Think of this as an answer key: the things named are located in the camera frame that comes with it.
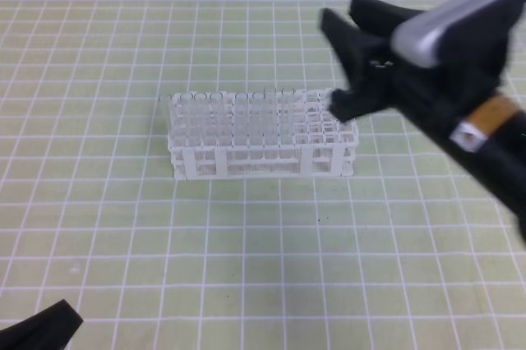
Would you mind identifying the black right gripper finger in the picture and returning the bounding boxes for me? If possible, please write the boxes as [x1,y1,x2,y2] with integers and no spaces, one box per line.
[319,7,391,91]
[348,0,422,37]

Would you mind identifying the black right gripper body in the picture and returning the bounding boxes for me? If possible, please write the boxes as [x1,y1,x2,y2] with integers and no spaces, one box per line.
[328,0,525,127]

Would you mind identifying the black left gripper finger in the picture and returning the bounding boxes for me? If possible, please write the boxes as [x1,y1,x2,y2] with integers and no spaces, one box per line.
[1,299,84,350]

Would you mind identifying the clear glass test tube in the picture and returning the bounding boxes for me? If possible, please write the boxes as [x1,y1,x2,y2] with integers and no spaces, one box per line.
[280,88,296,145]

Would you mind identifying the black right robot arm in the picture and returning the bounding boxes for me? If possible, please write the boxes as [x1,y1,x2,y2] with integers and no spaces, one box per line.
[318,0,525,233]

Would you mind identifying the clear test tube in rack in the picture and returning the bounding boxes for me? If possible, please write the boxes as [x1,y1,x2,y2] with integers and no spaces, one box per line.
[194,92,208,146]
[210,91,224,145]
[179,92,193,147]
[249,92,265,146]
[234,92,249,148]

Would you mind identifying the white plastic test tube rack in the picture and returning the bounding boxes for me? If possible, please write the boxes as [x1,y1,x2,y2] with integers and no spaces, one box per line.
[159,89,358,180]

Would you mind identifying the green grid tablecloth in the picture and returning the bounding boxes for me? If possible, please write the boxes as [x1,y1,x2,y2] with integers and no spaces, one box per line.
[1,2,525,349]

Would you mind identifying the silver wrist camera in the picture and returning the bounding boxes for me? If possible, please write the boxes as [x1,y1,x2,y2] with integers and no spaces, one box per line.
[390,0,498,68]

